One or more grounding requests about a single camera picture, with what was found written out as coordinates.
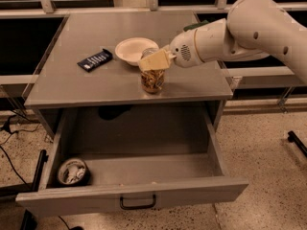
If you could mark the white bowl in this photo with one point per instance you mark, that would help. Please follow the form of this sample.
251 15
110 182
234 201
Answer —
131 49

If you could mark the dark blue snack packet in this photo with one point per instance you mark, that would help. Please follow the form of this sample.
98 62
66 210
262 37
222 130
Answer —
90 63

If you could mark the grey cabinet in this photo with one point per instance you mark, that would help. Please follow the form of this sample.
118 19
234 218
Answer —
62 83

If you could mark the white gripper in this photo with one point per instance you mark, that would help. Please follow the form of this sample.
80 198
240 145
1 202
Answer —
182 50

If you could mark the green yellow sponge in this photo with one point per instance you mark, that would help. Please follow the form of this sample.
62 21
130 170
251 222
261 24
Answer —
196 25

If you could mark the dark round container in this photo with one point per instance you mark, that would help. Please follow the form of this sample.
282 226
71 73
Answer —
73 172

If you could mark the grey open drawer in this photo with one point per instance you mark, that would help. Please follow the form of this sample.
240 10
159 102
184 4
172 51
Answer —
167 150

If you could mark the black stand leg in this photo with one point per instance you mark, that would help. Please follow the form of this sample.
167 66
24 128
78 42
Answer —
28 221
293 138

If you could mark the orange soda can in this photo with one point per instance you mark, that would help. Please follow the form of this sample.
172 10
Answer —
152 81

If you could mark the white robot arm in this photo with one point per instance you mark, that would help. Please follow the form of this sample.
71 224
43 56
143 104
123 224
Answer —
252 27

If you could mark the black stand leg right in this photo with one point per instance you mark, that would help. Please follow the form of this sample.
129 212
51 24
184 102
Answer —
293 138

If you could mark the black stand leg left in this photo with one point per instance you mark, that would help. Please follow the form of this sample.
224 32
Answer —
28 221

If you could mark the black drawer handle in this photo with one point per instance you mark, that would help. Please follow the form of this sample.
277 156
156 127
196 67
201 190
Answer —
137 203

